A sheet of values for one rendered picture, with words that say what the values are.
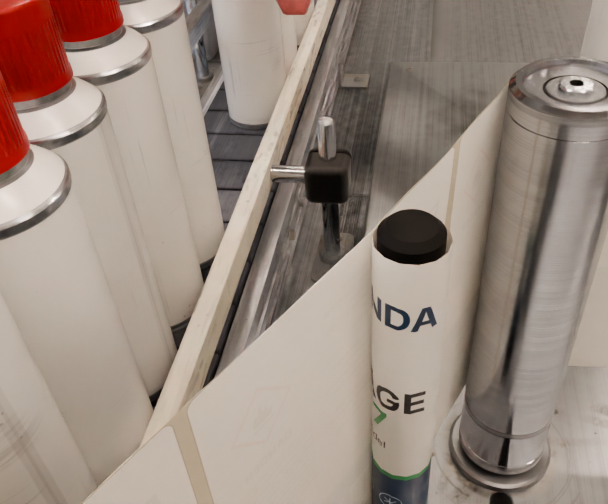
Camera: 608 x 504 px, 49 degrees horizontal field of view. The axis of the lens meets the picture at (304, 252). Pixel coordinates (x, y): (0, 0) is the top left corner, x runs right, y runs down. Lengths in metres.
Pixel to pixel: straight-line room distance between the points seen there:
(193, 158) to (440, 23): 0.54
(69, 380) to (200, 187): 0.17
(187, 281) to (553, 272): 0.21
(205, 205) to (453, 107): 0.26
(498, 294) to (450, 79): 0.41
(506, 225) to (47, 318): 0.16
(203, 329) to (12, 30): 0.17
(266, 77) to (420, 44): 0.32
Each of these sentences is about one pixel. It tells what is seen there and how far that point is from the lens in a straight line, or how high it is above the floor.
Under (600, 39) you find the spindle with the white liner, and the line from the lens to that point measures 0.43.
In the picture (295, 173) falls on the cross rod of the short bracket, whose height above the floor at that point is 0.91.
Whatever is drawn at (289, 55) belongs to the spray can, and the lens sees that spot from 0.60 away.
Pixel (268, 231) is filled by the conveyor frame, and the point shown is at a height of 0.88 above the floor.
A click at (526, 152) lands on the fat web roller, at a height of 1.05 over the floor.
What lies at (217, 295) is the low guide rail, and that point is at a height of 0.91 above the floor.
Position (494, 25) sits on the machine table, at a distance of 0.88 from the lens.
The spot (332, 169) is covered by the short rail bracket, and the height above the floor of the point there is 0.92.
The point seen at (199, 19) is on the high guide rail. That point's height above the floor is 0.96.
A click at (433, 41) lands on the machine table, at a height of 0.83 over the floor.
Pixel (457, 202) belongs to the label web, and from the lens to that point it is 0.21.
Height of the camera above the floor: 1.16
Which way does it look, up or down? 41 degrees down
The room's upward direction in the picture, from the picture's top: 5 degrees counter-clockwise
